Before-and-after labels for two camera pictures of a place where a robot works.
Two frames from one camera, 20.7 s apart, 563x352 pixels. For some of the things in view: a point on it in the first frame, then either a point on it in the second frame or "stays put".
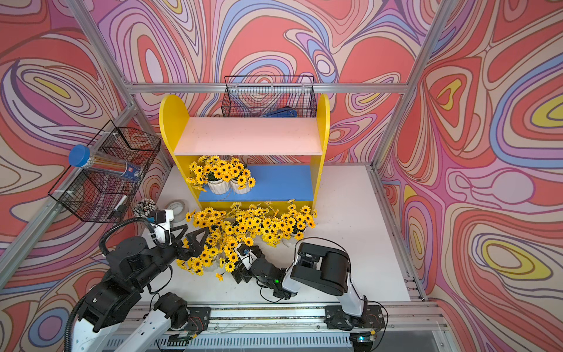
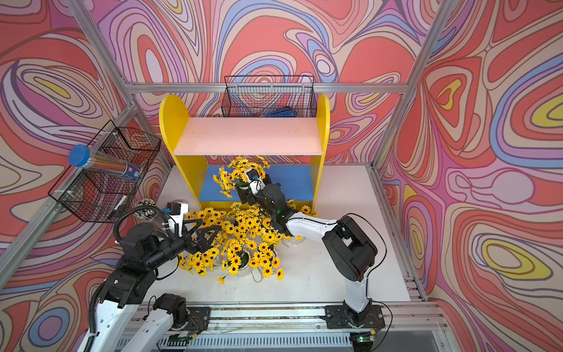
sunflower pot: (217, 220) stays put
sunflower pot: (276, 229) stays put
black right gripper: (241, 272) to (246, 196)
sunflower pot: (196, 264) stays put
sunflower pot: (243, 225) stays put
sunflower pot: (212, 172) to (234, 174)
